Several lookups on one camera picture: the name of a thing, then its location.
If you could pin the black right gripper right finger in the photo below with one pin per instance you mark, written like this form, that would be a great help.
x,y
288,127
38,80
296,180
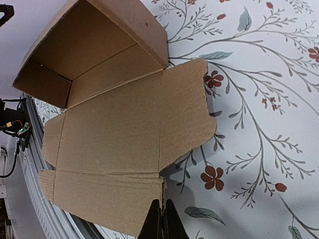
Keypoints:
x,y
172,224

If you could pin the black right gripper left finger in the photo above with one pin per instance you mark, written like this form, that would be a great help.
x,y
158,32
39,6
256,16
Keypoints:
x,y
152,225

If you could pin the brown cardboard paper box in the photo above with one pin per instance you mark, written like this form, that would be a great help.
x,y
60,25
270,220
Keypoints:
x,y
128,116

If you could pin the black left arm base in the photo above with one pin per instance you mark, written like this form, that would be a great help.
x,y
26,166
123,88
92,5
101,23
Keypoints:
x,y
16,122

